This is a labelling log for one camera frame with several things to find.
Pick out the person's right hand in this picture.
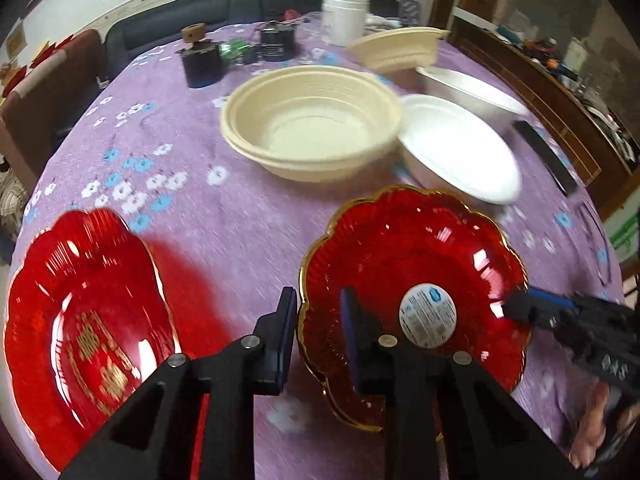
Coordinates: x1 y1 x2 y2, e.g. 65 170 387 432
569 381 609 469

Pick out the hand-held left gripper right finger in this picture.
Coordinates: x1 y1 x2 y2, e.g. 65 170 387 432
340 286 586 480

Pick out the dark blue sofa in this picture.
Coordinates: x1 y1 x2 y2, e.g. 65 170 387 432
105 0 401 61

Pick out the brown chair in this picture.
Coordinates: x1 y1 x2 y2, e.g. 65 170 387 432
0 30 108 181

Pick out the yellow wall plaque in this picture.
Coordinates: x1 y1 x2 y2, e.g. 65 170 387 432
7 25 27 57

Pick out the white and green box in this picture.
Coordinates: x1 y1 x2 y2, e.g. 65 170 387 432
604 204 640 272

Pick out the patterned cushion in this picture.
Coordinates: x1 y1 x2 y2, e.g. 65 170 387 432
0 170 27 238

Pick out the white cloth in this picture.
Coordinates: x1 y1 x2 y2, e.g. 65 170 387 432
365 12 402 29

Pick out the green crumpled wrapper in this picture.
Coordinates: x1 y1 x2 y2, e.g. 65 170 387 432
220 39 251 66

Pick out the white foam bowl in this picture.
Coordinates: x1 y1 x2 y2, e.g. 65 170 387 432
398 94 523 206
416 66 529 122

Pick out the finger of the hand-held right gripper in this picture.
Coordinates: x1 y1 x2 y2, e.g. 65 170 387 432
501 287 576 331

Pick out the black cylindrical motor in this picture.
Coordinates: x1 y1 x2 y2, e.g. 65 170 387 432
260 22 297 63

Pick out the red scalloped plate with sticker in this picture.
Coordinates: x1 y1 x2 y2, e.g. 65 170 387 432
297 185 532 433

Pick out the black flat remote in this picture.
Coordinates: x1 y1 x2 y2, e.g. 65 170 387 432
512 120 581 197

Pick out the red plate with gold characters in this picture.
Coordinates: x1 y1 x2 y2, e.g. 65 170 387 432
4 208 183 473

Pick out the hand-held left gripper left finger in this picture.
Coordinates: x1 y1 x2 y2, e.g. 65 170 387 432
59 286 299 480

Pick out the black motor with wooden spool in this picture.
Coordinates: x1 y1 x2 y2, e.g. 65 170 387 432
180 24 223 90

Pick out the cream plastic bowl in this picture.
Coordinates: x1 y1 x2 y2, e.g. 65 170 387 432
227 132 396 183
347 26 451 73
220 65 402 168

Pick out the white plastic jar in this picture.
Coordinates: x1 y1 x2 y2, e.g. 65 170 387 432
321 0 371 47

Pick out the purple floral tablecloth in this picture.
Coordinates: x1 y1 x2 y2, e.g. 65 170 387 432
10 10 626 480

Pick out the wooden cabinet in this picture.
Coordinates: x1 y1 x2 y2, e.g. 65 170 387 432
445 0 640 221

